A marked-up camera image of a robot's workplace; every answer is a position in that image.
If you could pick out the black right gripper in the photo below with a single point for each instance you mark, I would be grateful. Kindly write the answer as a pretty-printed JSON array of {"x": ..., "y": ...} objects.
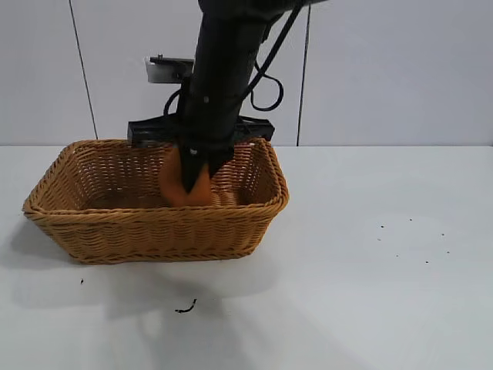
[{"x": 210, "y": 123}]

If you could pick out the orange fruit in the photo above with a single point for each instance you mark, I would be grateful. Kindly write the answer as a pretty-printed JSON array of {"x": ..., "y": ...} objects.
[{"x": 173, "y": 189}]

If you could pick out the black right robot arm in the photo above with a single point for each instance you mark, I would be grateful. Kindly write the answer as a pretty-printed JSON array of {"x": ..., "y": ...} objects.
[{"x": 225, "y": 42}]

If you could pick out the woven wicker basket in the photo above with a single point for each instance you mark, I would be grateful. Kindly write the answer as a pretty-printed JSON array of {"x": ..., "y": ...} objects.
[{"x": 154, "y": 235}]

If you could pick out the black curved scrap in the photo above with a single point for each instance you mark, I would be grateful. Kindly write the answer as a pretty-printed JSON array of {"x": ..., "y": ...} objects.
[{"x": 186, "y": 308}]

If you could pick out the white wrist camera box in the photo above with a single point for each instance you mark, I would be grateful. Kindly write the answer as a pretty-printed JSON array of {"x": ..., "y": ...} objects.
[{"x": 165, "y": 71}]

